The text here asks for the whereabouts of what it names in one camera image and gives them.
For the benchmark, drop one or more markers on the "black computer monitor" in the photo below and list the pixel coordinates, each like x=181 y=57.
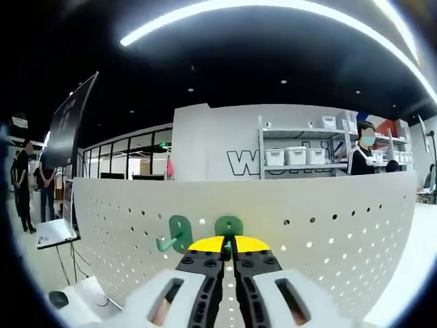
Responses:
x=112 y=176

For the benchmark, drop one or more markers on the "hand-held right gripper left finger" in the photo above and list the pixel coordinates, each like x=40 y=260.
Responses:
x=205 y=273

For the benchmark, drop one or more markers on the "metal shelf with white bins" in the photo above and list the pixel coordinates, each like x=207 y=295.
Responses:
x=295 y=156

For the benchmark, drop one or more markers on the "black framed glass partition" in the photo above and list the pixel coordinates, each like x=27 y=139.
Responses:
x=136 y=153

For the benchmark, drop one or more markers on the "white perforated mounting plate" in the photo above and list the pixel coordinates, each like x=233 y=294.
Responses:
x=307 y=205

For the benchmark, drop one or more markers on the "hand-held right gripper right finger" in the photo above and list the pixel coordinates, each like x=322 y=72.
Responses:
x=252 y=273

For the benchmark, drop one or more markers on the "large black display screen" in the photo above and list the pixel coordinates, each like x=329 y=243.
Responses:
x=68 y=119

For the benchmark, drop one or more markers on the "pink cloth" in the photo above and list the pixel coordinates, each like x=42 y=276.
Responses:
x=169 y=167

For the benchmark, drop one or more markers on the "grey metal storage rack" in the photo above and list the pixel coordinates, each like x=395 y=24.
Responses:
x=297 y=134
x=392 y=140

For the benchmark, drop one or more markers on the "white ceiling light strip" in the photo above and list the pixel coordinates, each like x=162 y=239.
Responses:
x=136 y=34
x=397 y=29

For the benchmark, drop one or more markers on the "ceiling air vent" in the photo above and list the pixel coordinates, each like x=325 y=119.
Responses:
x=19 y=122

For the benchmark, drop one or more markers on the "green hook assembly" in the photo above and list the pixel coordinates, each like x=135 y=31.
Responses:
x=227 y=225
x=179 y=232

